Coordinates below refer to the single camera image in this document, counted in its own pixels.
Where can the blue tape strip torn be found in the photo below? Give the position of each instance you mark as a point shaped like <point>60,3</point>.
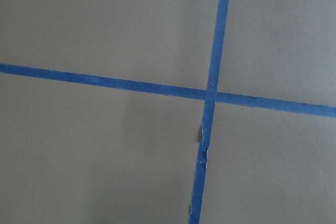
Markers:
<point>208,112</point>

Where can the blue tape strip long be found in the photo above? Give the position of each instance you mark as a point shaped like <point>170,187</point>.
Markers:
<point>197,94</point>

